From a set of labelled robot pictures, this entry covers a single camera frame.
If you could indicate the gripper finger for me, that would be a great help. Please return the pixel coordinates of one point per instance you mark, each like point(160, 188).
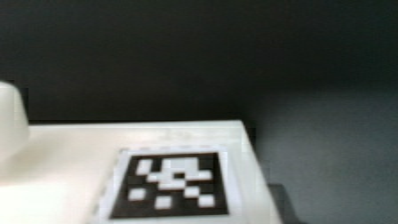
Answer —
point(283, 204)

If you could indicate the white front drawer tray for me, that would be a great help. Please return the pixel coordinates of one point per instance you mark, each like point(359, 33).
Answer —
point(139, 173)

